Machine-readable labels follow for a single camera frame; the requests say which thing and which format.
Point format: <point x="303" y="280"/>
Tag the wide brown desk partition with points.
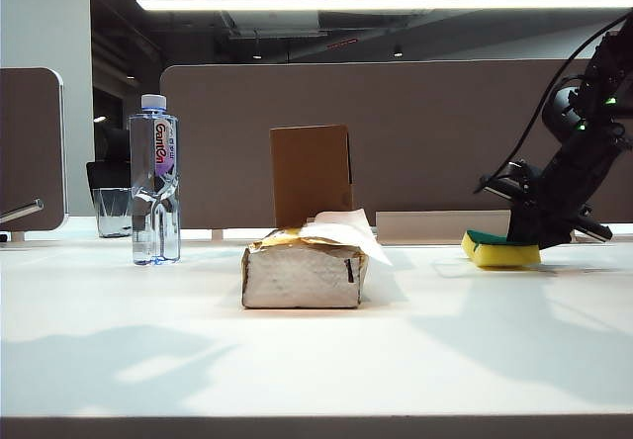
<point x="395" y="137"/>

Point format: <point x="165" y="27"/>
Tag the gold and white tissue pack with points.
<point x="297" y="283"/>

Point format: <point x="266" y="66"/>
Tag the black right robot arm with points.
<point x="601" y="88"/>

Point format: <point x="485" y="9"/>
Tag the silver metal rod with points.
<point x="22" y="211"/>

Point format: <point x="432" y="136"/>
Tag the clear drinking glass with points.
<point x="111" y="214"/>

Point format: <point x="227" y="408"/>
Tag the black office chair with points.
<point x="111" y="174"/>

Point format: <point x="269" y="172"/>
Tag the yellow sponge with green scourer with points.
<point x="494" y="256"/>

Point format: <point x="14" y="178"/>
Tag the long ceiling light strip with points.
<point x="346" y="3"/>

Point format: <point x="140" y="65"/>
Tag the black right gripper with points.
<point x="564" y="187"/>

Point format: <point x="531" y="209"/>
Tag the white tissue sheet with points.
<point x="346" y="231"/>

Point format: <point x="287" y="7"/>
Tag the narrow brown desk partition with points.
<point x="29" y="142"/>

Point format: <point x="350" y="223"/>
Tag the brown cardboard box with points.
<point x="309" y="177"/>

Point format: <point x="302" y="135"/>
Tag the clear Ganten water bottle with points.
<point x="154" y="201"/>

